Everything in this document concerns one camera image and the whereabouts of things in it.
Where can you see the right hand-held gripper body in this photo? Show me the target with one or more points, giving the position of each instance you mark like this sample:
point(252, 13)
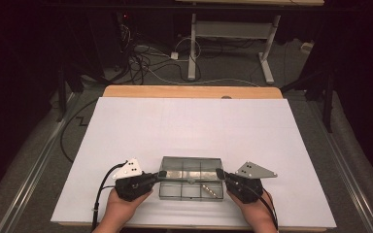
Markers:
point(246, 184)

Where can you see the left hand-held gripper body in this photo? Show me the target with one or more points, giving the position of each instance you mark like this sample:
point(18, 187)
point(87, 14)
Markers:
point(132, 184)

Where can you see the gold pearl brooch pin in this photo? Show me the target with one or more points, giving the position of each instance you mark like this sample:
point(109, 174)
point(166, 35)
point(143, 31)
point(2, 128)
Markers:
point(210, 191)

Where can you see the clear grey compartment box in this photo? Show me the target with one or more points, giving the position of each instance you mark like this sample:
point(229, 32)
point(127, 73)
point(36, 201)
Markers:
point(191, 178)

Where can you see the person's left hand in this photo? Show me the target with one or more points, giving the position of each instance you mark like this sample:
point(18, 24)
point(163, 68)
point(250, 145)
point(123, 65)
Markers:
point(123, 210)

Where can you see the person's right hand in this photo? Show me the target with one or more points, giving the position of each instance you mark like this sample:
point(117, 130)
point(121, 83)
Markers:
point(255, 212)

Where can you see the grey table hole cap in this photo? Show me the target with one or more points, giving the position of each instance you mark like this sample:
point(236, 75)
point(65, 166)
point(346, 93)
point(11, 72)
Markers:
point(226, 97)

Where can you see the wooden table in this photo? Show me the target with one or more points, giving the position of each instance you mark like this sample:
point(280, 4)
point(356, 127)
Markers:
point(191, 91)

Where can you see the black metal stand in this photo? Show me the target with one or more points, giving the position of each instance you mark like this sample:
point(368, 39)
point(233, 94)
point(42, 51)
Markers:
point(65, 93)
point(323, 97)

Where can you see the white power adapter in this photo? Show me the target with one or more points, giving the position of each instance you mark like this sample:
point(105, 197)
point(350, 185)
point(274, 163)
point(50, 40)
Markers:
point(174, 55)

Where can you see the aluminium floor rail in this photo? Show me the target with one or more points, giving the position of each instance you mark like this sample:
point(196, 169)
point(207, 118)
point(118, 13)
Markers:
point(35, 161)
point(346, 168)

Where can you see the white metal desk frame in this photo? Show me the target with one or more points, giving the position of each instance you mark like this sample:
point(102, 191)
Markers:
point(233, 32)

